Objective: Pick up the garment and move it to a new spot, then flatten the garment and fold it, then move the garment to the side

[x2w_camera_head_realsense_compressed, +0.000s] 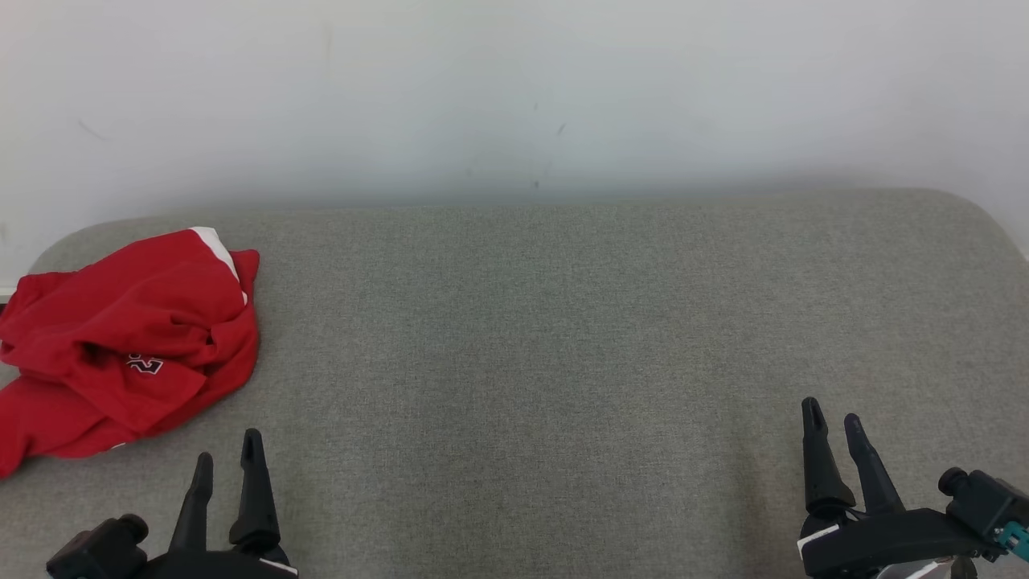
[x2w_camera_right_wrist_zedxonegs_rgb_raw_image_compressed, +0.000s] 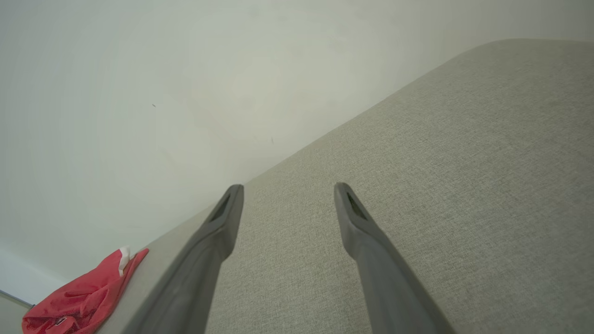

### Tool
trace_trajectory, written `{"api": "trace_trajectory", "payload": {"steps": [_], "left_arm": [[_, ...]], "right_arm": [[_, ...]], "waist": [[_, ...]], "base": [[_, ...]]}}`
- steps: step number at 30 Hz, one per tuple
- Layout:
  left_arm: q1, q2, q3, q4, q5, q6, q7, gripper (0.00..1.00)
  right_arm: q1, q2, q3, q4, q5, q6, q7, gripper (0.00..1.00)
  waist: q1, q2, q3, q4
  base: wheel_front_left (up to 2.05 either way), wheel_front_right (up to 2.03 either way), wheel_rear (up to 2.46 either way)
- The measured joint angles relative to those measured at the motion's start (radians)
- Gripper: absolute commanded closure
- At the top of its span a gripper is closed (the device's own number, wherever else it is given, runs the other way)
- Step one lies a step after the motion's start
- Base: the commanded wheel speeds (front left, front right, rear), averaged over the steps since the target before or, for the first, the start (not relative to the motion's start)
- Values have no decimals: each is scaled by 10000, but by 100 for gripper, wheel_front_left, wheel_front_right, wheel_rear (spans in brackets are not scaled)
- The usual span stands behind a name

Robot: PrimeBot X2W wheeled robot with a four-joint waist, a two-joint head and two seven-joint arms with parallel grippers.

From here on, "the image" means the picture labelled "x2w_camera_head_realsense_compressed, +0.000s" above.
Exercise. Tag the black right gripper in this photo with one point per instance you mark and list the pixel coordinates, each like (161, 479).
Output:
(892, 539)

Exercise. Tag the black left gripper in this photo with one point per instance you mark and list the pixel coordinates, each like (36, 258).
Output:
(217, 567)

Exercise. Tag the red basketball jersey white trim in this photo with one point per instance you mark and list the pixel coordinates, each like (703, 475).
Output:
(72, 410)

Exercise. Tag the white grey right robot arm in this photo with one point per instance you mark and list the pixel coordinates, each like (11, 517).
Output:
(908, 572)

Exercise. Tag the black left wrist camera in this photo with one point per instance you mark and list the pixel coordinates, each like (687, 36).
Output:
(96, 551)

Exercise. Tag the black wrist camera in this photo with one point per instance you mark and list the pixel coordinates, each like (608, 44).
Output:
(96, 551)
(985, 503)

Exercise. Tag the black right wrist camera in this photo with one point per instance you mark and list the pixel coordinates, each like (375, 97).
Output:
(985, 503)

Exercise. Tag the white wall baseboard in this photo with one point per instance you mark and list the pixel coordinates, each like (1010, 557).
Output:
(6, 294)

